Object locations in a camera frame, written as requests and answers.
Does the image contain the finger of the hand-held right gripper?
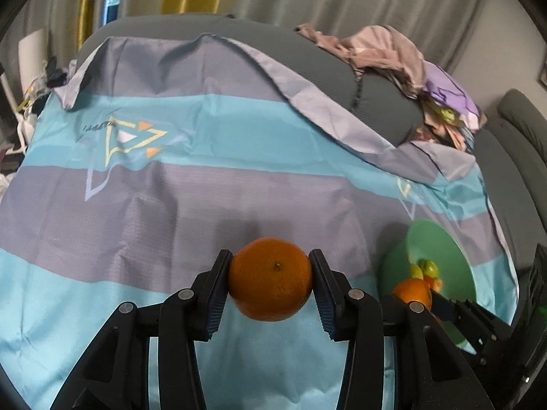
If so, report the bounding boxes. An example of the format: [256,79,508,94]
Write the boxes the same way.
[455,300,512,354]
[429,294,463,322]

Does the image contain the green bowl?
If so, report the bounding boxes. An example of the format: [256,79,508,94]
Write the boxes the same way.
[380,220,478,351]

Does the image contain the grey armchair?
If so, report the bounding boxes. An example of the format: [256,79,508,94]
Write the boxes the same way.
[473,89,547,275]

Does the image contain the white plastic bag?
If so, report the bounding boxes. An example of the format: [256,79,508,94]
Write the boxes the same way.
[15,85,48,137]

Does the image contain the pink crumpled clothes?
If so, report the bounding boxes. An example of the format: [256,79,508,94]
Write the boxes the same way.
[295,23,429,95]

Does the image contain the orange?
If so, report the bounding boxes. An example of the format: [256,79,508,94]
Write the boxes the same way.
[227,237,313,322]
[392,278,433,311]

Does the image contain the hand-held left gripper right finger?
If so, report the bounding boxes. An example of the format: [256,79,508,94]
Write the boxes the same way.
[308,248,497,410]

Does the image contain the blue grey striped blanket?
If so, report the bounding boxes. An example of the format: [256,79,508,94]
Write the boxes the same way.
[0,32,520,410]

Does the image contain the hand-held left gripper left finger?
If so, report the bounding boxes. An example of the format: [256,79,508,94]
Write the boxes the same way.
[51,248,235,410]

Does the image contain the purple crumpled cloth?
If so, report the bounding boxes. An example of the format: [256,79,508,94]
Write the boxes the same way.
[421,62,488,131]

